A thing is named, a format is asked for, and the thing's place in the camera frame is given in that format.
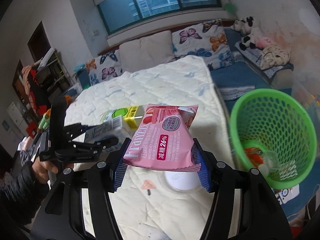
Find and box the white blue milk carton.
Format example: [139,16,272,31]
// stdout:
[84,116,124,143]

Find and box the pink snack wrapper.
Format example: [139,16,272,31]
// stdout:
[123,104,199,172]

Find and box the person left forearm black sleeve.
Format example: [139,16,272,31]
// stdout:
[1,161,49,232]

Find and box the person left hand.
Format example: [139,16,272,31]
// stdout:
[32,157,59,184]

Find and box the orange fox plush toy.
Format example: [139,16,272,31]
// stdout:
[37,95,73,134]

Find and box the yellow green drink carton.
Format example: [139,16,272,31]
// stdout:
[101,106,144,129]

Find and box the white quilted mat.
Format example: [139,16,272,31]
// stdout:
[48,55,241,240]

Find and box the metal storage shelf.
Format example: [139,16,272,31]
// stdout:
[34,48,74,100]

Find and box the orange wrapper in basket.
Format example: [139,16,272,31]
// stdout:
[244,147,264,168]

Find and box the butterfly pillow left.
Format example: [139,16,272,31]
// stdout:
[85,50,123,86]

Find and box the butterfly pillow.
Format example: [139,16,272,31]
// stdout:
[172,20,234,70]
[85,50,123,86]

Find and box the green plastic waste basket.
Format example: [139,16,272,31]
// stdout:
[229,89,317,190]

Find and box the blue sofa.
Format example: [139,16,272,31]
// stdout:
[209,27,296,111]

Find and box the beige cushion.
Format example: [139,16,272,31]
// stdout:
[119,30,176,73]

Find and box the butterfly pillow right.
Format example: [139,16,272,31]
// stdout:
[172,20,234,70]

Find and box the clear plastic storage box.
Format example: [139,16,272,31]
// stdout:
[292,79,319,121]

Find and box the spotted cream cloth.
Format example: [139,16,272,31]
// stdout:
[260,44,290,70]

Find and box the black white cow plush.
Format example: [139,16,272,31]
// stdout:
[231,16,259,51]

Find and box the pink plush toy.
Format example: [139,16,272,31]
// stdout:
[255,37,276,50]

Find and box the window with green frame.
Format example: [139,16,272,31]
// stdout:
[97,0,221,34]

